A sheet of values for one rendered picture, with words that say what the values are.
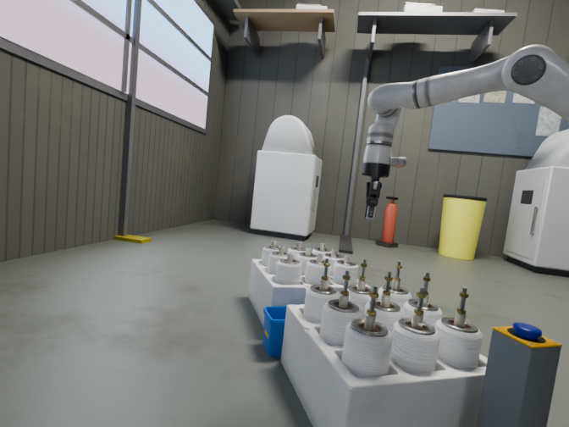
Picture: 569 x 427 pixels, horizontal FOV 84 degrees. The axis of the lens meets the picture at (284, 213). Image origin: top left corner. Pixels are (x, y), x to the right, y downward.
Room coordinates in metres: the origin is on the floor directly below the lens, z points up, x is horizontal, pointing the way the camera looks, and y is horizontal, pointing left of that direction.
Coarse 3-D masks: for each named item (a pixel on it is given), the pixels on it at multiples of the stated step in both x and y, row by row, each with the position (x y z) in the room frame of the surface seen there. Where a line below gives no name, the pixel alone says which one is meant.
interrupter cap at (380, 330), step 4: (356, 320) 0.66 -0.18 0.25; (360, 320) 0.67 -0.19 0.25; (364, 320) 0.67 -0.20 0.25; (352, 324) 0.64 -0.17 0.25; (356, 324) 0.64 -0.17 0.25; (360, 324) 0.65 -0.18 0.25; (376, 324) 0.65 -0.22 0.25; (380, 324) 0.66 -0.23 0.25; (352, 328) 0.63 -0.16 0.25; (356, 328) 0.63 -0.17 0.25; (360, 328) 0.63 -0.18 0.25; (376, 328) 0.64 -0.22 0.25; (380, 328) 0.64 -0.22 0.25; (384, 328) 0.64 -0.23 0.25; (360, 332) 0.61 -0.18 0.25; (364, 332) 0.61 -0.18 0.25; (368, 332) 0.61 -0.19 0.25; (372, 332) 0.61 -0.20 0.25; (376, 332) 0.61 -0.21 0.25; (380, 332) 0.62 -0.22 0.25; (384, 332) 0.62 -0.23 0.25; (388, 332) 0.62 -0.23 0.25; (376, 336) 0.60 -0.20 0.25; (380, 336) 0.60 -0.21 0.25
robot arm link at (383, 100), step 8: (416, 80) 0.82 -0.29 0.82; (376, 88) 0.86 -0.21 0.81; (384, 88) 0.85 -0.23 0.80; (392, 88) 0.84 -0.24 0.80; (400, 88) 0.83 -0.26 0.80; (408, 88) 0.82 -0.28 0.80; (368, 96) 0.88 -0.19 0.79; (376, 96) 0.85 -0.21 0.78; (384, 96) 0.85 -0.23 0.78; (392, 96) 0.84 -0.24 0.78; (400, 96) 0.83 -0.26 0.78; (408, 96) 0.82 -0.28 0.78; (416, 96) 0.81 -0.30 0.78; (368, 104) 0.88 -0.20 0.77; (376, 104) 0.86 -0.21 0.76; (384, 104) 0.85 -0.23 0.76; (392, 104) 0.84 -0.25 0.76; (400, 104) 0.83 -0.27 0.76; (408, 104) 0.83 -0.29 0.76; (416, 104) 0.82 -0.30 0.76; (376, 112) 0.88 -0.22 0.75; (384, 112) 0.87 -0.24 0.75; (392, 112) 0.89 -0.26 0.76
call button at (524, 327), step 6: (516, 324) 0.53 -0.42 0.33; (522, 324) 0.54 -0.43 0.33; (528, 324) 0.54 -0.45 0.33; (516, 330) 0.53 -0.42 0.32; (522, 330) 0.52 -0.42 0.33; (528, 330) 0.51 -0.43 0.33; (534, 330) 0.51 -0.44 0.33; (540, 330) 0.52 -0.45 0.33; (522, 336) 0.52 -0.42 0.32; (528, 336) 0.52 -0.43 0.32; (534, 336) 0.51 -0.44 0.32
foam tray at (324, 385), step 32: (288, 320) 0.88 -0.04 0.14; (288, 352) 0.86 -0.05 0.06; (320, 352) 0.67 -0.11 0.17; (320, 384) 0.65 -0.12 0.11; (352, 384) 0.55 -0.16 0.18; (384, 384) 0.56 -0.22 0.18; (416, 384) 0.58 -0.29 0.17; (448, 384) 0.61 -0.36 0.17; (480, 384) 0.63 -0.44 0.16; (320, 416) 0.63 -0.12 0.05; (352, 416) 0.54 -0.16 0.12; (384, 416) 0.56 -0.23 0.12; (416, 416) 0.59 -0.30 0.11; (448, 416) 0.61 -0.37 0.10
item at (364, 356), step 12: (348, 324) 0.65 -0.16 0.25; (348, 336) 0.62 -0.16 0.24; (360, 336) 0.60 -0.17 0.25; (372, 336) 0.60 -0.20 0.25; (384, 336) 0.61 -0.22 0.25; (348, 348) 0.62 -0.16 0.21; (360, 348) 0.60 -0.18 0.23; (372, 348) 0.59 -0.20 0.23; (384, 348) 0.60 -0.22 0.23; (348, 360) 0.61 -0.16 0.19; (360, 360) 0.60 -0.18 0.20; (372, 360) 0.59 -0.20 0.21; (384, 360) 0.60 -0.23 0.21; (360, 372) 0.60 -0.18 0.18; (372, 372) 0.59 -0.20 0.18; (384, 372) 0.60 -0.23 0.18
